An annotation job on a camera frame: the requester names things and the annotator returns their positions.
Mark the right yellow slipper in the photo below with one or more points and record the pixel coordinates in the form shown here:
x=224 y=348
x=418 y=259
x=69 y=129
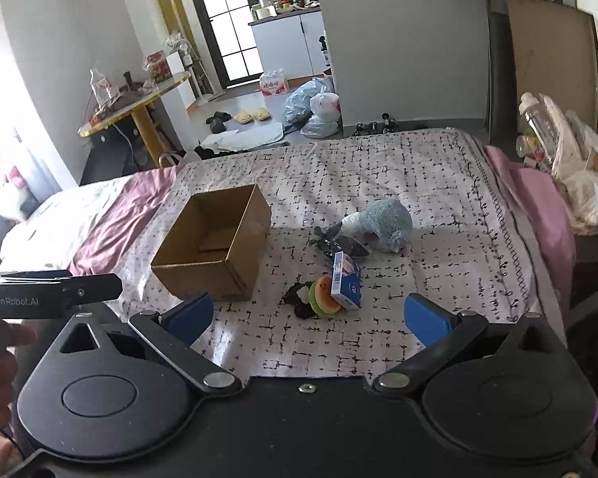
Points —
x=261 y=114

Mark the blue tissue pack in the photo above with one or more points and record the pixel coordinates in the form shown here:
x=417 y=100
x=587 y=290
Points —
x=345 y=286

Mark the blue grey garbage bag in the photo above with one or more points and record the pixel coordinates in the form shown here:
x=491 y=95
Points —
x=297 y=109

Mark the plush hamburger toy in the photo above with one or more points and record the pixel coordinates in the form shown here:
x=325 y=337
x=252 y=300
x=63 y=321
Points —
x=321 y=302

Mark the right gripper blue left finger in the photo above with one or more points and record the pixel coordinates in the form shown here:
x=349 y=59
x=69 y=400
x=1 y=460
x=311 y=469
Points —
x=171 y=335

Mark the grey blue plush toy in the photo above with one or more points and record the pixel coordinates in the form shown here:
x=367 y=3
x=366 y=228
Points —
x=386 y=226

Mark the left yellow slipper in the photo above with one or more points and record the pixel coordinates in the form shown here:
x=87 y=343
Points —
x=243 y=117

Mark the brown board against wall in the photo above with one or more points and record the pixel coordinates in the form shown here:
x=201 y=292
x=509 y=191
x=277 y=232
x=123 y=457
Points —
x=555 y=50

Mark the yellow slipper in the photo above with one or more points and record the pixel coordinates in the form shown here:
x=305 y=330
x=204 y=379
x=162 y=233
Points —
x=243 y=117
x=261 y=114

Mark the open brown cardboard box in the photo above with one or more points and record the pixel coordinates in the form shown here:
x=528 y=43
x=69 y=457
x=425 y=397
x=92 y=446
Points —
x=215 y=245

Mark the white floor mat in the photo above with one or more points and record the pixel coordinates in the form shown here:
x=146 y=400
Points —
x=236 y=140

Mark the white red plastic bag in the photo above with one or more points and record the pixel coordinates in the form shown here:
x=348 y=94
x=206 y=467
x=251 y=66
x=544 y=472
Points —
x=326 y=106

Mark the round yellow edged table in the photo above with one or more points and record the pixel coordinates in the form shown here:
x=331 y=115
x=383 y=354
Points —
x=139 y=112

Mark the clear bottle on table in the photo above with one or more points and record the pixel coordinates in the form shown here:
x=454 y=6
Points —
x=103 y=90

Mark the pack of water bottles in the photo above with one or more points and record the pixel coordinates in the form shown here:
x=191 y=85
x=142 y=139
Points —
x=272 y=83

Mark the black and white plush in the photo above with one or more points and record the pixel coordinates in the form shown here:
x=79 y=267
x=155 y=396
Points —
x=297 y=296

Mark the clear bag of black items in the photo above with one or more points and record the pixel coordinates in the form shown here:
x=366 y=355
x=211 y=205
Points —
x=331 y=241

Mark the clear plastic bottle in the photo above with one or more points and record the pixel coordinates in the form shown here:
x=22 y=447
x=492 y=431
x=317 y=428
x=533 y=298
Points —
x=535 y=113

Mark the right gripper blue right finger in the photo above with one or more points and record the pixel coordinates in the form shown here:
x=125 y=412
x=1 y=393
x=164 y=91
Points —
x=444 y=337

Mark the white kitchen cabinet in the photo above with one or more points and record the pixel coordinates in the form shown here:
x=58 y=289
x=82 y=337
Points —
x=291 y=42

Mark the black slippers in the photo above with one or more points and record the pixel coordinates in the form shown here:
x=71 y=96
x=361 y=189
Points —
x=217 y=122

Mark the patterned white bed cover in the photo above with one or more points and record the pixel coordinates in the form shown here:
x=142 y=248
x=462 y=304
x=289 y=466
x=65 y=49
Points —
x=473 y=248

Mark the pink bed sheet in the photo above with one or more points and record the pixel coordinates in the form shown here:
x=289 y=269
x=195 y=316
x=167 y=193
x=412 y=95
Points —
x=141 y=197

